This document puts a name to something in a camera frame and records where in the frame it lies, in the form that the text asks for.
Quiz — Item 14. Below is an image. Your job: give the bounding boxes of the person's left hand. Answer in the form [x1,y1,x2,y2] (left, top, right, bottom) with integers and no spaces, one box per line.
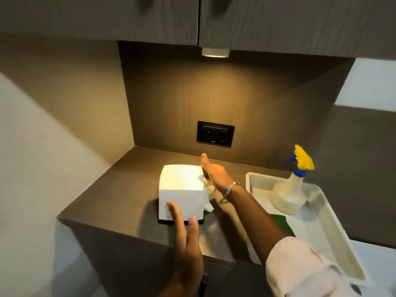
[167,201,205,279]

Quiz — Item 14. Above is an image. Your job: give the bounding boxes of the person's right hand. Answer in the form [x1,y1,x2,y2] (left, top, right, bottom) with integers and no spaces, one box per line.
[200,153,238,199]

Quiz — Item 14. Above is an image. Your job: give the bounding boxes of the white tissue box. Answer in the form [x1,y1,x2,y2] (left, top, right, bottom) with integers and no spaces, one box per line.
[158,164,207,225]

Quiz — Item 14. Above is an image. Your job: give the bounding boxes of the person's left forearm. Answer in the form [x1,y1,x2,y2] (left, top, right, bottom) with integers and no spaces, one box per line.
[158,272,205,297]

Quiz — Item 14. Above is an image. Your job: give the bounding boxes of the person's right forearm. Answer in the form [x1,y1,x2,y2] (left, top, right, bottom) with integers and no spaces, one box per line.
[221,183,290,267]

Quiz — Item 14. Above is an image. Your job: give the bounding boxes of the white tissue sheet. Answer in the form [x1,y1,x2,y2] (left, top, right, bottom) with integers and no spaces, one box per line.
[203,174,218,213]

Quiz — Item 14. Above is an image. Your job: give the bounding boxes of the white spray bottle yellow nozzle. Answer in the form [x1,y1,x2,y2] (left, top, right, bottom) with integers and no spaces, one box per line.
[272,144,315,216]

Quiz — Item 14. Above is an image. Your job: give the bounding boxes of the green cloth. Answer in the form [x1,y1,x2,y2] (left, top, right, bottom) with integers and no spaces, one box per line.
[270,213,296,238]

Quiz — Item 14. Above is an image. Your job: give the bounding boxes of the under-cabinet light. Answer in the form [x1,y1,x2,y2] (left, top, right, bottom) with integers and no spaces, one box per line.
[201,47,231,58]

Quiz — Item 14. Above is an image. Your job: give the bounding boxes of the white shirt sleeve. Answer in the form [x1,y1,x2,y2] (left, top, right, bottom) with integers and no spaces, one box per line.
[265,236,363,297]

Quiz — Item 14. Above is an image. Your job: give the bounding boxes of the white plastic tray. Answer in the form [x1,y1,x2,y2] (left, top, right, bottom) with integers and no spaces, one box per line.
[246,172,369,287]

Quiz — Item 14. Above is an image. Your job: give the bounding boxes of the grey wood cabinet door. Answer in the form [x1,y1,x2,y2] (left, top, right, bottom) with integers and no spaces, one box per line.
[199,0,396,61]
[0,0,199,46]

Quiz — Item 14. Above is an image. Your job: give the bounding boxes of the black wall outlet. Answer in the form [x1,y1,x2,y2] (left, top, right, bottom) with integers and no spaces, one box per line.
[196,120,235,148]

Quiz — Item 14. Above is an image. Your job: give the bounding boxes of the silver chain bracelet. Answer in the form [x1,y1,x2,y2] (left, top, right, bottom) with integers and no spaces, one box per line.
[220,182,241,202]

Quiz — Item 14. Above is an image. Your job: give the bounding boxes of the black cabinet handle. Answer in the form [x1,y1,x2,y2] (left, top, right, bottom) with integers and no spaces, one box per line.
[198,273,209,297]

